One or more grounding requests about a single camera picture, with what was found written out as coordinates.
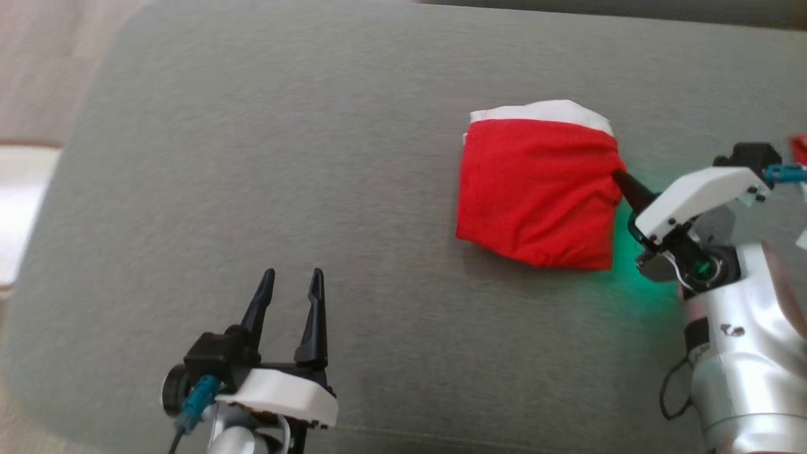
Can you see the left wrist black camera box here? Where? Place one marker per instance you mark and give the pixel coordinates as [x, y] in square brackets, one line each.
[214, 356]

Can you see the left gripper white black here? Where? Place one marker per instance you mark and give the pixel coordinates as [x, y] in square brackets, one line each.
[284, 394]

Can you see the red basketball jersey white trim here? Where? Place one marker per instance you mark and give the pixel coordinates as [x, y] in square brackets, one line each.
[801, 150]

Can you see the large grey sofa seat cushion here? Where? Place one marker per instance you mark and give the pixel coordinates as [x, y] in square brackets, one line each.
[315, 157]

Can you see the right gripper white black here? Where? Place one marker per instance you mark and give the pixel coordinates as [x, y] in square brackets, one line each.
[700, 195]

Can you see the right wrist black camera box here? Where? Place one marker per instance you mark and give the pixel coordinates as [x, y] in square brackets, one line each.
[750, 156]

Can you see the red mesh sports shorts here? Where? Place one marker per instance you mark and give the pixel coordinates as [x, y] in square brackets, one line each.
[536, 189]

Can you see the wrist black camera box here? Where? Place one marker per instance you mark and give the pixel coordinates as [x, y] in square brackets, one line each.
[750, 156]
[214, 356]

